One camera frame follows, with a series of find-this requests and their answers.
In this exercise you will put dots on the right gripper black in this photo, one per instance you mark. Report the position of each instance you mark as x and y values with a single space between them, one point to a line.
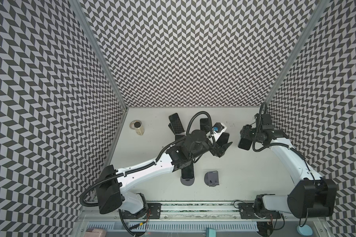
246 136

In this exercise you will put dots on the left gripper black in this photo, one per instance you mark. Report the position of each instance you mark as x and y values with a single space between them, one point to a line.
217 148

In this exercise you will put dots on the grey round stand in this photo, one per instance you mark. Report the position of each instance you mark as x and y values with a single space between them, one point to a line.
211 178
187 181

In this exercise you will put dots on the teal phone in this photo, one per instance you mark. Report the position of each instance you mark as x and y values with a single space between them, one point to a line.
245 144
175 119

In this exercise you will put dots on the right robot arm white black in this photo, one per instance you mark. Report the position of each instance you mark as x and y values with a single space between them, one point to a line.
312 195

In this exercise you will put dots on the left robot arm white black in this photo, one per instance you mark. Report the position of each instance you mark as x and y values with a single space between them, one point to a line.
114 193

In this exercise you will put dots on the phone on middle grey stand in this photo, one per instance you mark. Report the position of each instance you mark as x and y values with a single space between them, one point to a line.
223 139

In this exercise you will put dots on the phone on rear grey stand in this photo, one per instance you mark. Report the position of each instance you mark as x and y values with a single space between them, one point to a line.
205 125

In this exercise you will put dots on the purple edged phone black stand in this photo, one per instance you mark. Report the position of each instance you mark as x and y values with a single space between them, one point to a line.
179 138

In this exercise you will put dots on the teal phone on black stand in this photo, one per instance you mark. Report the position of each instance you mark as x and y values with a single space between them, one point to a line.
175 119

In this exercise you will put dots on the spice jar with black lid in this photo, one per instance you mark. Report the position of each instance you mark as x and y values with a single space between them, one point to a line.
138 127

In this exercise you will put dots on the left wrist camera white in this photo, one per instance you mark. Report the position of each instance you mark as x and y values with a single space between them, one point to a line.
217 130

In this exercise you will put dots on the metal base rail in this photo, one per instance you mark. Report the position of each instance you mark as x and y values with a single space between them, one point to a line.
190 217

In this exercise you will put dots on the silver aluminium corner post right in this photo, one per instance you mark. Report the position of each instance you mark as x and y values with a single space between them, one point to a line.
306 33

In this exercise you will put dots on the silver aluminium corner post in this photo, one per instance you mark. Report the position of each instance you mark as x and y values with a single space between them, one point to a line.
306 33
81 18

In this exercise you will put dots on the silver aluminium corner post left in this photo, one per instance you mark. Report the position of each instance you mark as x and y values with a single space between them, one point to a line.
81 18

